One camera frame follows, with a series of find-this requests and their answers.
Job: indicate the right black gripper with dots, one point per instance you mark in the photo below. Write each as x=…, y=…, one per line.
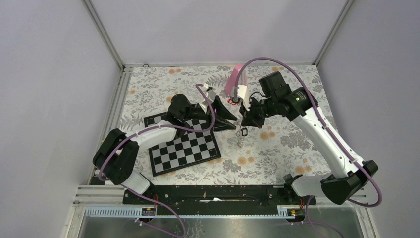
x=249, y=119

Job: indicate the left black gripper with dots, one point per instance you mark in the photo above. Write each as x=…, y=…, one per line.
x=221, y=124

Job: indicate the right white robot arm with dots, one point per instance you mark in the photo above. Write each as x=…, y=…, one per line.
x=349, y=172

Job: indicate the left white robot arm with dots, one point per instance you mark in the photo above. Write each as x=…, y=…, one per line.
x=117, y=154

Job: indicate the floral table mat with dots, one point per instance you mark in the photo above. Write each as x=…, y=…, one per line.
x=268, y=154

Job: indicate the pink metronome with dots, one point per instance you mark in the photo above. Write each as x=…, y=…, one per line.
x=232, y=79

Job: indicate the black white chessboard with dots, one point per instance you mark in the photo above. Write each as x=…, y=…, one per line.
x=190, y=149

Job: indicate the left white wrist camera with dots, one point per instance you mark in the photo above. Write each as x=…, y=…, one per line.
x=210, y=95

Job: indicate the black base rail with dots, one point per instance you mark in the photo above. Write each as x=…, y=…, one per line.
x=220, y=199

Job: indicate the white slotted cable duct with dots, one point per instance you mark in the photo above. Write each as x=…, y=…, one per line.
x=150, y=212

